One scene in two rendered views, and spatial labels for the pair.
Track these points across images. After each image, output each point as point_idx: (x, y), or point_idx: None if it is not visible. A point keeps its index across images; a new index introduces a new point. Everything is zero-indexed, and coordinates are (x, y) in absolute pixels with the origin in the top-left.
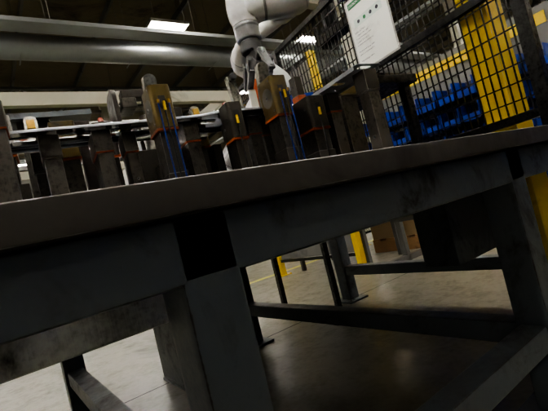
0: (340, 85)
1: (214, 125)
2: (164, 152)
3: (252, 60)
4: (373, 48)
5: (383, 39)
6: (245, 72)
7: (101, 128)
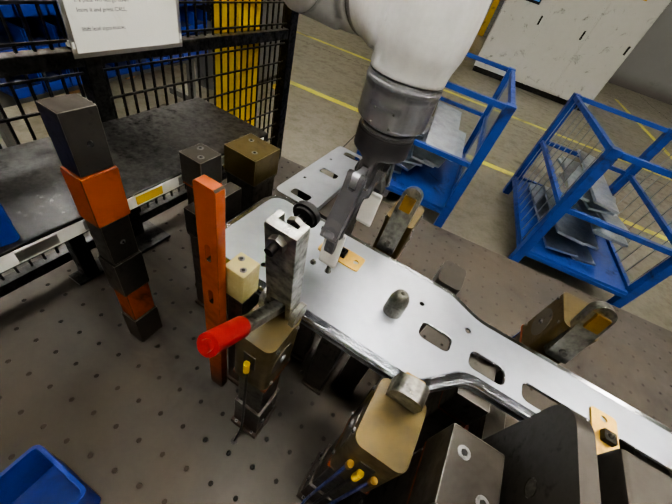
0: (321, 172)
1: (401, 344)
2: None
3: (386, 174)
4: (120, 13)
5: (151, 9)
6: (357, 199)
7: (651, 446)
